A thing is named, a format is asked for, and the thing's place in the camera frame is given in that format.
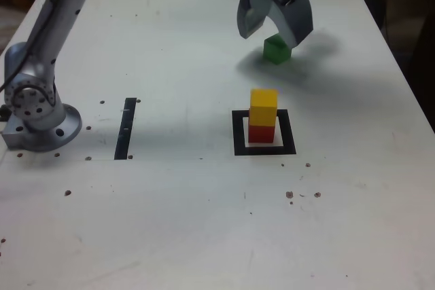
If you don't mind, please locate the black tape square outline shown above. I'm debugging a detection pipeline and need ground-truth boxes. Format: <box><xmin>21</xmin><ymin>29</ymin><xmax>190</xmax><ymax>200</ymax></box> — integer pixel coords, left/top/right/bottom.
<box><xmin>231</xmin><ymin>109</ymin><xmax>296</xmax><ymax>157</ymax></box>

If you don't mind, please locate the yellow cube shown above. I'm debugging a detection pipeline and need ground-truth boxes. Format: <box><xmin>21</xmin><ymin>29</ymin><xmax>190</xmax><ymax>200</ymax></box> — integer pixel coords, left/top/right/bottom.
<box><xmin>249</xmin><ymin>88</ymin><xmax>279</xmax><ymax>127</ymax></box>

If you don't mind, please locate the red cube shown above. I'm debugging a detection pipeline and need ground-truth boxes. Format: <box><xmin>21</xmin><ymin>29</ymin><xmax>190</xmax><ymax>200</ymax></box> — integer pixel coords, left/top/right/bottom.
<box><xmin>247</xmin><ymin>123</ymin><xmax>275</xmax><ymax>144</ymax></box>

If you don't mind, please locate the black tape strip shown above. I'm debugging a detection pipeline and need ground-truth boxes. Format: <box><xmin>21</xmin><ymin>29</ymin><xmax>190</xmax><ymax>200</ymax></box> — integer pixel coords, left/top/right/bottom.
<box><xmin>114</xmin><ymin>97</ymin><xmax>137</xmax><ymax>161</ymax></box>

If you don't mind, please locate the green cube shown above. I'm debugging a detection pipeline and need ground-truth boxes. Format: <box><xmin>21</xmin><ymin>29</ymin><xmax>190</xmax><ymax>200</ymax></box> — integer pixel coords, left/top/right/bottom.
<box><xmin>263</xmin><ymin>34</ymin><xmax>292</xmax><ymax>66</ymax></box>

